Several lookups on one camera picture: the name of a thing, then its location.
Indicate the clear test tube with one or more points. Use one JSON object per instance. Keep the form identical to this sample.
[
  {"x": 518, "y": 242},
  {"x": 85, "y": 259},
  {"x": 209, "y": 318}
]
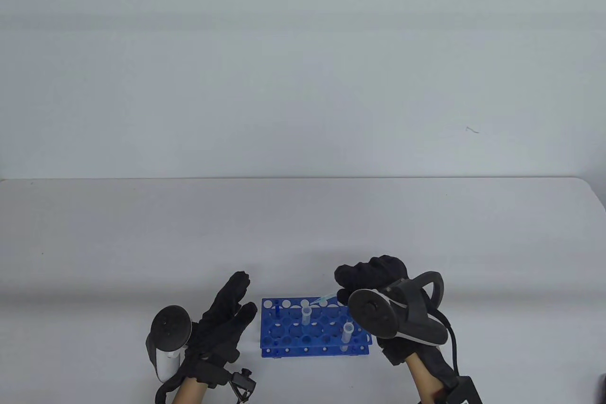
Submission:
[{"x": 306, "y": 316}]

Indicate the person's right forearm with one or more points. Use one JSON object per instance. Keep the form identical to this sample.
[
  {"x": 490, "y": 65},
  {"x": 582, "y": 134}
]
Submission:
[{"x": 423, "y": 375}]

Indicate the black white handheld controller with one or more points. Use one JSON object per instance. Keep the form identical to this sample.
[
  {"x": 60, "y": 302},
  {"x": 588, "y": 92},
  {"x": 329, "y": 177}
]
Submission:
[
  {"x": 168, "y": 328},
  {"x": 397, "y": 314}
]

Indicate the test tube with blue liquid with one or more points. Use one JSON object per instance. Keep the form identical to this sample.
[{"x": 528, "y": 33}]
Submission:
[{"x": 348, "y": 333}]

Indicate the person's right hand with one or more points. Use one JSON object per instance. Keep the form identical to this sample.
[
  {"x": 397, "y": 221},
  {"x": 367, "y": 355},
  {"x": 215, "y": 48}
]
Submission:
[{"x": 374, "y": 273}]

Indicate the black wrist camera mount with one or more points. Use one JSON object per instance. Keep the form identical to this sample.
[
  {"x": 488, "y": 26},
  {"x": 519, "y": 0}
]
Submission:
[{"x": 244, "y": 381}]

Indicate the person's left hand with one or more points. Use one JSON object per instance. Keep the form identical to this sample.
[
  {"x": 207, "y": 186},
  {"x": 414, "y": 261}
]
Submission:
[{"x": 220, "y": 330}]

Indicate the clear plastic transfer pipette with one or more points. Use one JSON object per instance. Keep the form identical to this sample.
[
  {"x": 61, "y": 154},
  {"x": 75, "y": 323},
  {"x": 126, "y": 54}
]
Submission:
[{"x": 324, "y": 300}]

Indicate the person's left forearm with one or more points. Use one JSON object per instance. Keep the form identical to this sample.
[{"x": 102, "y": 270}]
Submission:
[{"x": 190, "y": 393}]

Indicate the blue test tube rack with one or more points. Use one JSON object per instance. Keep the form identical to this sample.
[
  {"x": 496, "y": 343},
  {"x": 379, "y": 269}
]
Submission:
[{"x": 315, "y": 352}]

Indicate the black box with white label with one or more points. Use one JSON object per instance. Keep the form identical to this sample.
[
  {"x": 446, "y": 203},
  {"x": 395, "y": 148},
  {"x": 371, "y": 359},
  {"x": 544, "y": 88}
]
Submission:
[{"x": 466, "y": 392}]

